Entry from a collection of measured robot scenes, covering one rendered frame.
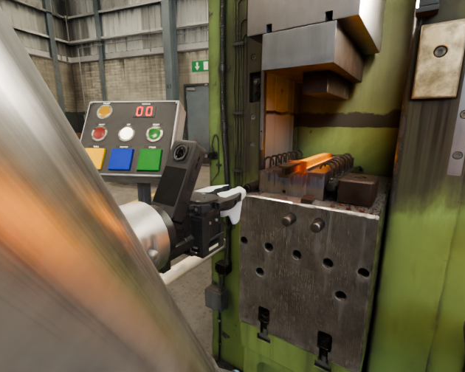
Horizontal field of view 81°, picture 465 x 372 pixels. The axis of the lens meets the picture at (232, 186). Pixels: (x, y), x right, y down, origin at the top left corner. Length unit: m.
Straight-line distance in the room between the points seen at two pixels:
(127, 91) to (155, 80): 1.06
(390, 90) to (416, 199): 0.49
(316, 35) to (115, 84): 8.77
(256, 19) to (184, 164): 0.60
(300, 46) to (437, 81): 0.34
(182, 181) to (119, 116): 0.71
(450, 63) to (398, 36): 0.42
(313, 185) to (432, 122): 0.33
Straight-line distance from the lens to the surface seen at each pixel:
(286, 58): 0.82
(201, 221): 0.38
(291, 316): 0.91
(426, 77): 0.86
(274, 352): 1.03
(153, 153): 0.92
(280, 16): 0.86
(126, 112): 1.05
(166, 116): 0.97
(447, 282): 0.99
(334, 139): 1.25
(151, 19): 9.01
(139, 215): 0.32
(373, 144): 1.23
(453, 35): 0.88
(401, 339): 1.10
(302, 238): 0.78
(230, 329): 1.40
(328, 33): 0.80
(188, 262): 1.02
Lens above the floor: 1.12
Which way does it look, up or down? 13 degrees down
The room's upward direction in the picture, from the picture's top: straight up
